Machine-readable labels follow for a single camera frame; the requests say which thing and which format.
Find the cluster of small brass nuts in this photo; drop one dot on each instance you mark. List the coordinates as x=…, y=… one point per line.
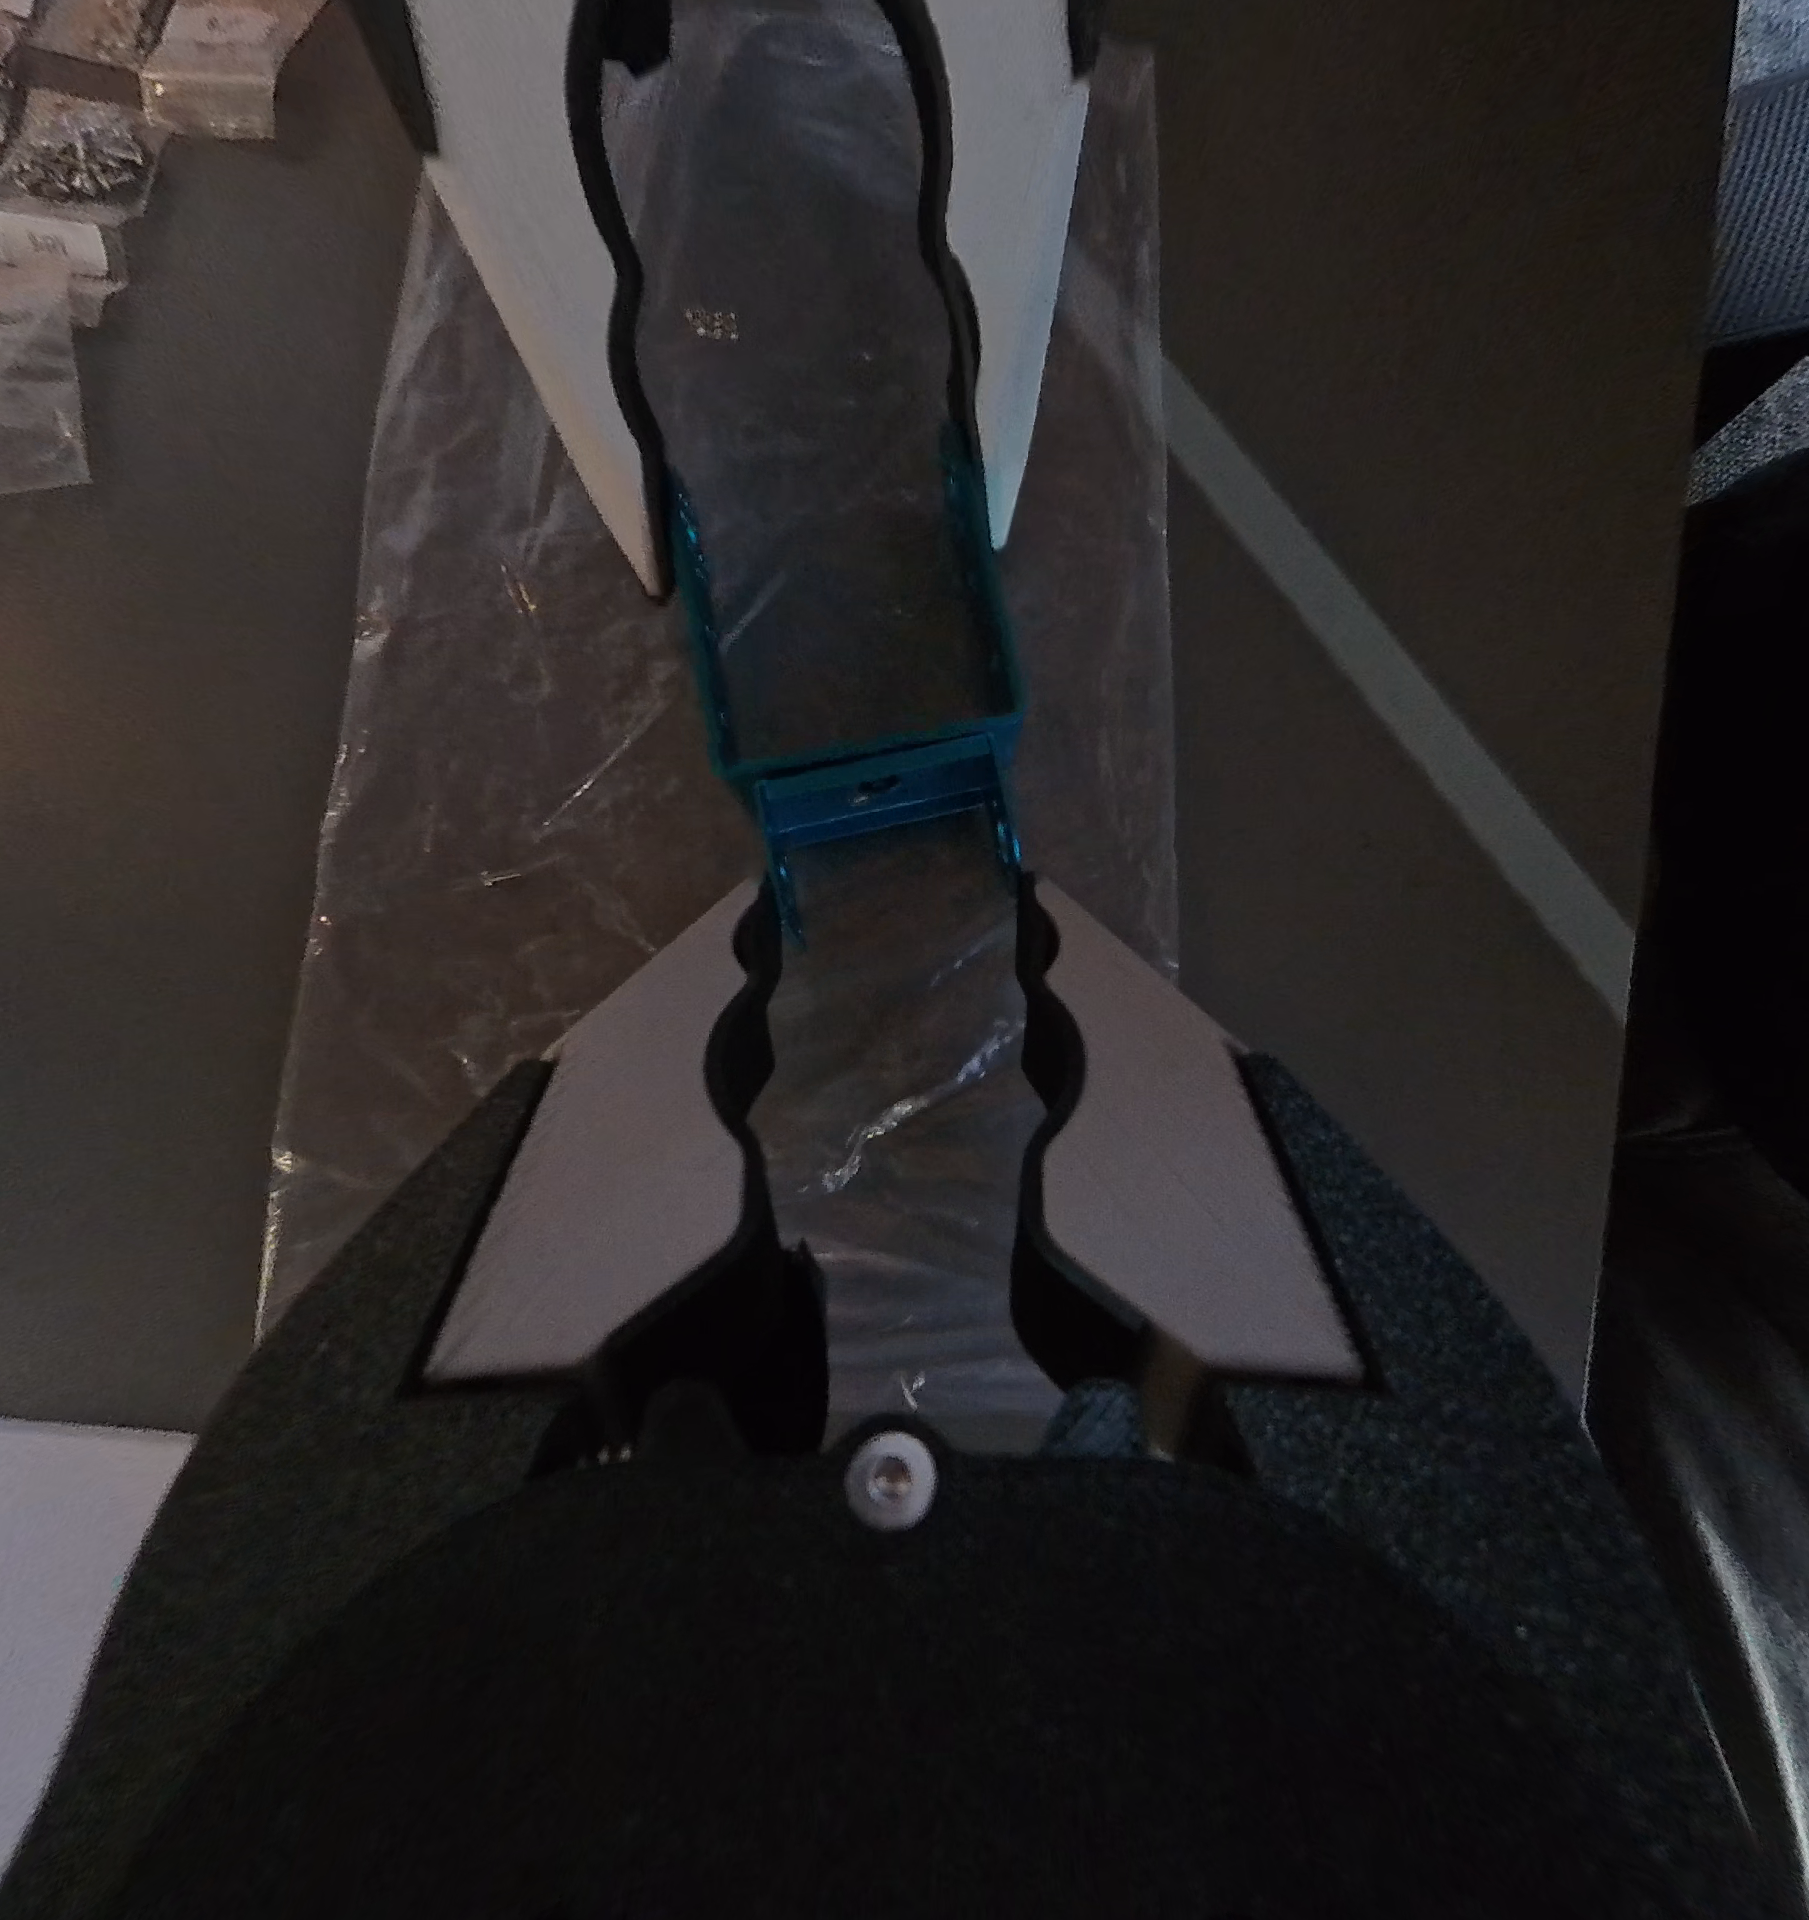
x=709, y=324

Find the clear plastic sheet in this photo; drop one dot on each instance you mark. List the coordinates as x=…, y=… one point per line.
x=470, y=720

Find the grey mesh fabric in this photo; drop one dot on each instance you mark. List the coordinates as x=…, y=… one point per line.
x=1798, y=195

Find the pile of small screw bags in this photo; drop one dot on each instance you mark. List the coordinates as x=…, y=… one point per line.
x=49, y=345

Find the blue metal U bracket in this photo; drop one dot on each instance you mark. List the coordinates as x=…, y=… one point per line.
x=695, y=631
x=875, y=795

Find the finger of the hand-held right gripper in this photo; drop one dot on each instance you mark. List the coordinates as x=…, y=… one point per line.
x=1025, y=226
x=531, y=226

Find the white instruction manual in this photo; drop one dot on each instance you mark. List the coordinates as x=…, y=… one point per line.
x=35, y=1621

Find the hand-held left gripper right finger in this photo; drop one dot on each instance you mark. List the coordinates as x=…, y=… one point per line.
x=1206, y=1199

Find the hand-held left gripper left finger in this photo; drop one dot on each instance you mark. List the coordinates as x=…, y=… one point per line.
x=606, y=1199

